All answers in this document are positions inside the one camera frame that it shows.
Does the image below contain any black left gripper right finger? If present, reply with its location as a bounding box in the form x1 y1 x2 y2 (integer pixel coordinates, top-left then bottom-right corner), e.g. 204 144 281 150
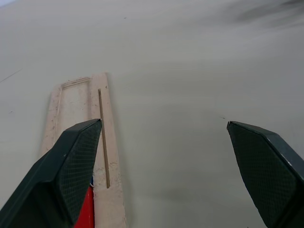
227 121 304 228

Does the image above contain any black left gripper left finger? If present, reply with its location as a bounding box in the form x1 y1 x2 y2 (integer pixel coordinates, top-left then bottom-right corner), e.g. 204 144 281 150
0 118 103 228

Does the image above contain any red letter tile r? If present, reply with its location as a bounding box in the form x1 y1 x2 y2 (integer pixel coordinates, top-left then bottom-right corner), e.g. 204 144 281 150
75 185 95 228

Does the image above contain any wooden tile holder strip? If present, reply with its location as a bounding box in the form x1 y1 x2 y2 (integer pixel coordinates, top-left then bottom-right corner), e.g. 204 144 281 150
39 72 128 228

